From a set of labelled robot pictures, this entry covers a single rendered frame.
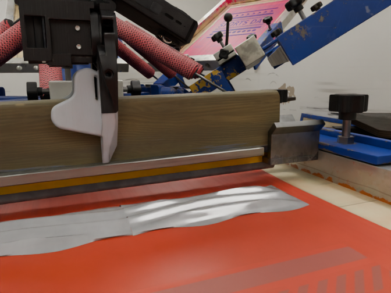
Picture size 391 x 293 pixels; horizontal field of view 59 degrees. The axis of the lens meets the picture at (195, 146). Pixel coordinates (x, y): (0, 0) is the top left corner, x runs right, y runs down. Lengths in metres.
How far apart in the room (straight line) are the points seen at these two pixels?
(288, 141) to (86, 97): 0.24
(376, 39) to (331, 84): 0.50
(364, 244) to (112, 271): 0.19
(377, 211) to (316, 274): 0.14
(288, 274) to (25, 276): 0.17
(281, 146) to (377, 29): 2.38
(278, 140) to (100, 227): 0.23
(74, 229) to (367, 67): 2.62
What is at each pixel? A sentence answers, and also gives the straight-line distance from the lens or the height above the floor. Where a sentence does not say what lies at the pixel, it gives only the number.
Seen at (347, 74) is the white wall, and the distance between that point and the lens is 2.93.
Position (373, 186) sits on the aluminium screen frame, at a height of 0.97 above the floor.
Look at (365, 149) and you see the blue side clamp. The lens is 0.43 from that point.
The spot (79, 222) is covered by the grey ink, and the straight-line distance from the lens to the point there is 0.33.
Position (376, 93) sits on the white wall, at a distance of 2.74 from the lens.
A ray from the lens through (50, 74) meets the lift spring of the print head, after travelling 0.85.
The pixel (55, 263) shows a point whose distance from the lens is 0.28.
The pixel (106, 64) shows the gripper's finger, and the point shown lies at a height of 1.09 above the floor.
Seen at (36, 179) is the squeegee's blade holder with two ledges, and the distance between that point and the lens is 0.36.
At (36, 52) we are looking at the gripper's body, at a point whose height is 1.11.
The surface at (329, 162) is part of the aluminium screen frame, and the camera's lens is 0.46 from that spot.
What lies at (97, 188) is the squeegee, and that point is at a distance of 0.39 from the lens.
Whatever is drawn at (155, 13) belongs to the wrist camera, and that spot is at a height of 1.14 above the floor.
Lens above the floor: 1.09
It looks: 12 degrees down
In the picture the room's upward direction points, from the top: 1 degrees counter-clockwise
